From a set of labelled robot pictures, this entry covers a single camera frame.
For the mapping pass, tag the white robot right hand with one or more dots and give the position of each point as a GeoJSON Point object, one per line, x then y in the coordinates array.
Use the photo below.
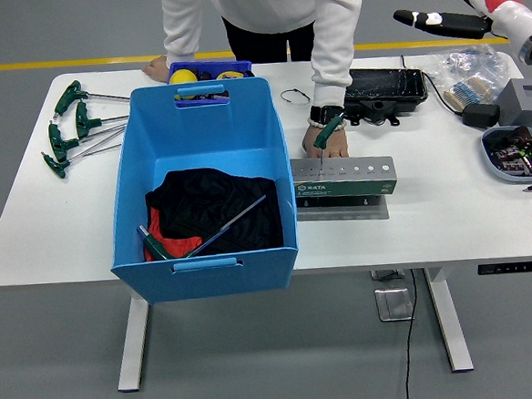
{"type": "Point", "coordinates": [494, 1]}

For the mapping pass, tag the person's left hand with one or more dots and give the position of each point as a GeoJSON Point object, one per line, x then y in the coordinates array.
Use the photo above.
{"type": "Point", "coordinates": [310, 141]}

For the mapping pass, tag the person's right hand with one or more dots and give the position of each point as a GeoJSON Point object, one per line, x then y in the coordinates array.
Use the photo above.
{"type": "Point", "coordinates": [156, 70]}

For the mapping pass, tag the green grey wrench holder rack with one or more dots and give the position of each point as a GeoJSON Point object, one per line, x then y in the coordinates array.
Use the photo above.
{"type": "Point", "coordinates": [338, 187]}

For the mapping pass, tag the person's left forearm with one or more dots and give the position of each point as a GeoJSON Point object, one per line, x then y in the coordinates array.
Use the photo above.
{"type": "Point", "coordinates": [330, 67]}

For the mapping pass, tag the person's right forearm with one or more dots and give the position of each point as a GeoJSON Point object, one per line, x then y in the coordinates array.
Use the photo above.
{"type": "Point", "coordinates": [179, 36]}

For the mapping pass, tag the large blue plastic storage box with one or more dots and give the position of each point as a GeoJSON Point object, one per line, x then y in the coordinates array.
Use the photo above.
{"type": "Point", "coordinates": [206, 126]}

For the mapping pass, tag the yellow ball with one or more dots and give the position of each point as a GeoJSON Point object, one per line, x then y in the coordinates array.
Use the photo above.
{"type": "Point", "coordinates": [183, 76]}

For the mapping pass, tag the black wrist watch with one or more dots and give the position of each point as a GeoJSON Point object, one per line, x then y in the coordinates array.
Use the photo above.
{"type": "Point", "coordinates": [326, 111]}

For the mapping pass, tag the small black object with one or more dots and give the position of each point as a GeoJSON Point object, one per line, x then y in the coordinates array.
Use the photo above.
{"type": "Point", "coordinates": [206, 74]}

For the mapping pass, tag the clear plastic bag of parts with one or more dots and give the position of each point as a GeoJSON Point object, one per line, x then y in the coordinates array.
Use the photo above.
{"type": "Point", "coordinates": [466, 62]}

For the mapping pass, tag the yellow tape measure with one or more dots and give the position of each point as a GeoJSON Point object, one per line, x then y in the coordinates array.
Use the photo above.
{"type": "Point", "coordinates": [230, 74]}

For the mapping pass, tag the small dark blue bin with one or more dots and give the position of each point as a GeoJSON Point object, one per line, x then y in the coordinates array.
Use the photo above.
{"type": "Point", "coordinates": [238, 65]}

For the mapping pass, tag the taped resistor strip bundle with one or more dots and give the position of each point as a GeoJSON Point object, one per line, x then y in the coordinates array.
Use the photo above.
{"type": "Point", "coordinates": [468, 90]}

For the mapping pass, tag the black rectangular tray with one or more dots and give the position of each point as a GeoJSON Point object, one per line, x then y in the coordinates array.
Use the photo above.
{"type": "Point", "coordinates": [390, 86]}

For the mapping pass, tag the grey foam block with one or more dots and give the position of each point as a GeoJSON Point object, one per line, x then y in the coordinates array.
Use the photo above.
{"type": "Point", "coordinates": [512, 100]}

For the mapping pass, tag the black cloth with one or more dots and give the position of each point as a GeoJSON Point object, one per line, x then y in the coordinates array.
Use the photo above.
{"type": "Point", "coordinates": [211, 194]}

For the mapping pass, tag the black power adapter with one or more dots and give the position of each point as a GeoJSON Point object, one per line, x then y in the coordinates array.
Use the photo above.
{"type": "Point", "coordinates": [481, 116]}

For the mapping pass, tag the person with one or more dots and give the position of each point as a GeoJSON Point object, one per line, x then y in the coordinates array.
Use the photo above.
{"type": "Point", "coordinates": [270, 3]}

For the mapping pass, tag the small metal floor plate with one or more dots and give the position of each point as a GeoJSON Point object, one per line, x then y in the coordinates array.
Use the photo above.
{"type": "Point", "coordinates": [387, 274]}

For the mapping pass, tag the dark electronic parts pile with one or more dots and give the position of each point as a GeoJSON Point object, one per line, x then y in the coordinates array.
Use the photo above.
{"type": "Point", "coordinates": [514, 155]}

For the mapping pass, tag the light blue dish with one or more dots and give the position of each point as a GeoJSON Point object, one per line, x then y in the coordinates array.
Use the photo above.
{"type": "Point", "coordinates": [492, 167]}

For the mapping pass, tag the orange cloth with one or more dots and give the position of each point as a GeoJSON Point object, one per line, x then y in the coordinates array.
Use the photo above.
{"type": "Point", "coordinates": [178, 247]}

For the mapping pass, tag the square metal floor plate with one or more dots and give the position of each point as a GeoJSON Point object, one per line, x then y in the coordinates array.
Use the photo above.
{"type": "Point", "coordinates": [394, 304]}

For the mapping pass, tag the white table leg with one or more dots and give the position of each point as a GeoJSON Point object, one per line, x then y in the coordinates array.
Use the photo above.
{"type": "Point", "coordinates": [448, 323]}
{"type": "Point", "coordinates": [132, 346]}

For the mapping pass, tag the black table control panel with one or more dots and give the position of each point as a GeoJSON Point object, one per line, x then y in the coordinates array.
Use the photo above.
{"type": "Point", "coordinates": [513, 267]}

